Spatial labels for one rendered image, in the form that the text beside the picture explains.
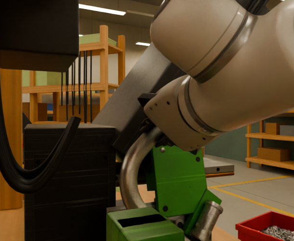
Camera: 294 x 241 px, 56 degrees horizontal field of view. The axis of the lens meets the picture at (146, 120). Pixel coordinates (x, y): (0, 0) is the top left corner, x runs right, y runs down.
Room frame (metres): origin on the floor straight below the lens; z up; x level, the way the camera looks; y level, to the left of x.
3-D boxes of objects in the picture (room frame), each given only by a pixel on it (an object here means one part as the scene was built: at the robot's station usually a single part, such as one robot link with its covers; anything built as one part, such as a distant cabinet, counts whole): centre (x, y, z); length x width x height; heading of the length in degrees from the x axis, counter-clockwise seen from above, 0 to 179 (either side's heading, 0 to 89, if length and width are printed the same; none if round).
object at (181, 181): (0.60, -0.05, 1.17); 0.13 x 0.12 x 0.20; 22
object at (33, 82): (3.82, 1.44, 1.19); 2.30 x 0.55 x 2.39; 67
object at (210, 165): (0.76, -0.03, 1.11); 0.39 x 0.16 x 0.03; 112
